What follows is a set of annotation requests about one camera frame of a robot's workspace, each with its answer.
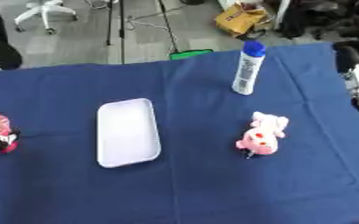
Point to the green flat object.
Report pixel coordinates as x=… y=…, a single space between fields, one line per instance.
x=190 y=53

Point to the white bottle with blue cap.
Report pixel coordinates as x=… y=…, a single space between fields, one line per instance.
x=248 y=71

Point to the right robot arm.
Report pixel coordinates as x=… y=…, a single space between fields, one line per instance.
x=348 y=57

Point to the black tripod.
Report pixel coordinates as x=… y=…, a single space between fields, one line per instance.
x=121 y=26

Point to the pink plush pig toy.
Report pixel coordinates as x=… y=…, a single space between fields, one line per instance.
x=261 y=140

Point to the black tripod leg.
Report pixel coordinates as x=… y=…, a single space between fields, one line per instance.
x=168 y=27

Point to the white rectangular tray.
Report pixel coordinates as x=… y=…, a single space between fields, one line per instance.
x=129 y=132

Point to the white office chair base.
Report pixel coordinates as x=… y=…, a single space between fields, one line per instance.
x=43 y=10

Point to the tan paper bag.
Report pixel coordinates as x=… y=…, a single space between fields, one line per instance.
x=240 y=19

